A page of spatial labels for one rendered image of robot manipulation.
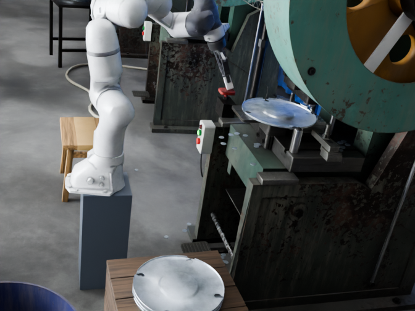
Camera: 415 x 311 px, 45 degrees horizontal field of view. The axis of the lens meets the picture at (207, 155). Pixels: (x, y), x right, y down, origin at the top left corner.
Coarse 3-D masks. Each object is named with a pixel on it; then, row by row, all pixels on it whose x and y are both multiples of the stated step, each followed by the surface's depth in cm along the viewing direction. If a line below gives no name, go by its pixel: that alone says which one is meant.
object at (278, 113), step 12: (252, 108) 195; (264, 108) 195; (276, 108) 197; (288, 108) 200; (300, 108) 202; (264, 120) 185; (276, 120) 187; (288, 120) 188; (300, 120) 190; (312, 120) 192
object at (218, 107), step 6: (222, 96) 225; (216, 102) 225; (222, 102) 218; (228, 102) 219; (234, 102) 220; (216, 108) 225; (222, 108) 217; (228, 108) 218; (222, 114) 218; (228, 114) 219; (234, 114) 220
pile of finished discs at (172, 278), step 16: (160, 256) 170; (176, 256) 172; (144, 272) 162; (160, 272) 163; (176, 272) 164; (192, 272) 166; (208, 272) 167; (144, 288) 156; (160, 288) 156; (176, 288) 157; (192, 288) 158; (208, 288) 160; (224, 288) 160; (144, 304) 149; (160, 304) 151; (176, 304) 152; (192, 304) 152; (208, 304) 153
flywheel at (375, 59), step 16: (368, 0) 139; (384, 0) 139; (400, 0) 136; (352, 16) 139; (368, 16) 140; (384, 16) 142; (400, 16) 138; (352, 32) 141; (368, 32) 143; (384, 32) 144; (400, 32) 140; (368, 48) 145; (384, 48) 141; (368, 64) 142; (384, 64) 149; (400, 64) 152; (400, 80) 154
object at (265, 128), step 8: (240, 112) 189; (248, 112) 191; (248, 120) 184; (256, 120) 185; (264, 128) 194; (272, 128) 191; (280, 128) 192; (264, 136) 194; (272, 136) 193; (264, 144) 194
